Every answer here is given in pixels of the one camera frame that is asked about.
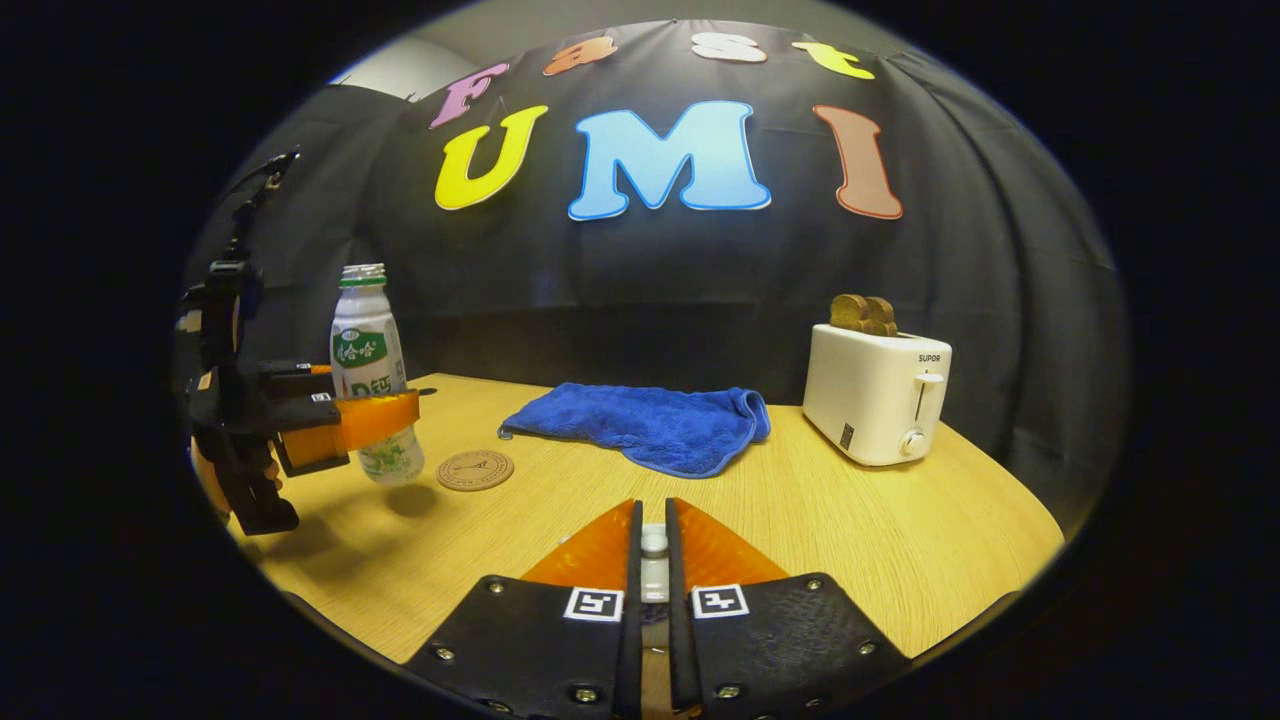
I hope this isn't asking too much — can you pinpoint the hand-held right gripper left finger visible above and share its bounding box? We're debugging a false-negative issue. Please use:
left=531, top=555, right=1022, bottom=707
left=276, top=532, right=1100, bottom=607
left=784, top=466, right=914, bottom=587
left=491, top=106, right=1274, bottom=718
left=405, top=498, right=643, bottom=720

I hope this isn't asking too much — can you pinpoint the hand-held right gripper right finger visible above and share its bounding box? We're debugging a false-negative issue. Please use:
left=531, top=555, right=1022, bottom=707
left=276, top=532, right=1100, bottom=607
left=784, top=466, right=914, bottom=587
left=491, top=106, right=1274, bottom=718
left=665, top=497, right=913, bottom=716

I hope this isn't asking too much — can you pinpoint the white plastic water bottle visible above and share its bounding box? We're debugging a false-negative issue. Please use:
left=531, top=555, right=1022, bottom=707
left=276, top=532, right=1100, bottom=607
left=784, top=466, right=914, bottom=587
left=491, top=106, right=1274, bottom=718
left=330, top=263, right=426, bottom=487

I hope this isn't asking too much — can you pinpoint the round brown coaster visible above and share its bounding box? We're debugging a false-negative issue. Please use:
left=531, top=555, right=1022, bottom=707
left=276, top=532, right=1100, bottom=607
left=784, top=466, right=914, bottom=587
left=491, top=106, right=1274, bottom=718
left=436, top=449, right=515, bottom=492

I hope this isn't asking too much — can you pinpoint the blue towel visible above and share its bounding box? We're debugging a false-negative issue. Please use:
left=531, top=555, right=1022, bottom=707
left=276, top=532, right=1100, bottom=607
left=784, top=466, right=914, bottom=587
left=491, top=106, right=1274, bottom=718
left=498, top=382, right=772, bottom=479

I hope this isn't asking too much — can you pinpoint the white toaster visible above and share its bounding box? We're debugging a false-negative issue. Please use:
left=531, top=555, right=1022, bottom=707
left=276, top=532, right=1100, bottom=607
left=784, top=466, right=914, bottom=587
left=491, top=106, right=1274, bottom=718
left=802, top=322, right=953, bottom=467

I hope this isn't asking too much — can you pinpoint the black backdrop cloth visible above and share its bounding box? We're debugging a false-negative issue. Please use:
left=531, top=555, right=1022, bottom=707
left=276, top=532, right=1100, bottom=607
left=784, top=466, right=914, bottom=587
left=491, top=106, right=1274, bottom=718
left=185, top=20, right=1131, bottom=501

